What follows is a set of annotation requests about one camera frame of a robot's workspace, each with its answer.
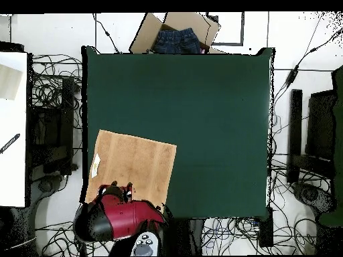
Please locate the open cardboard box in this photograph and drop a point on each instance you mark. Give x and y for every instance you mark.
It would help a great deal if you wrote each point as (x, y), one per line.
(146, 34)

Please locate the beige paper sheet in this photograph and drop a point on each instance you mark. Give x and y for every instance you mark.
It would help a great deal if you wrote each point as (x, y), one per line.
(9, 83)

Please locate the blue denim jeans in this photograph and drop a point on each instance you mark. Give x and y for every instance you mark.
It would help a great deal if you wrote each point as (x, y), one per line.
(176, 41)

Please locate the black power strip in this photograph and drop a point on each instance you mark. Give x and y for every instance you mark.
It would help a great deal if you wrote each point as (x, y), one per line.
(81, 250)

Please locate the black ribbed strip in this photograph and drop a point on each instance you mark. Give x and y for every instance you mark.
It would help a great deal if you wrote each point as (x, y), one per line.
(10, 142)

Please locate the dark green tablecloth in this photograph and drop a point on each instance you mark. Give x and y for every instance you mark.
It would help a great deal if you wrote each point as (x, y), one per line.
(214, 107)

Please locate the grey chair base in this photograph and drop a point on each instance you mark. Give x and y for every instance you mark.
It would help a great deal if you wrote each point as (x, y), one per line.
(45, 186)
(310, 194)

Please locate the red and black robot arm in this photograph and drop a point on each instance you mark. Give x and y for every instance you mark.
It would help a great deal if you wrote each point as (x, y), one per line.
(123, 216)

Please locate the orange terry towel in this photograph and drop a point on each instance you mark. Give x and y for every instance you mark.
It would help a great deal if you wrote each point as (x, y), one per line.
(134, 160)

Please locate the black equipment stand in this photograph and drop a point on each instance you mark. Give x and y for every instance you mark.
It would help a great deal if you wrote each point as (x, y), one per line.
(67, 107)
(296, 120)

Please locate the white side table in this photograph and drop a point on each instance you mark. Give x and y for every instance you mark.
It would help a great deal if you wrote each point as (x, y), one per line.
(13, 174)

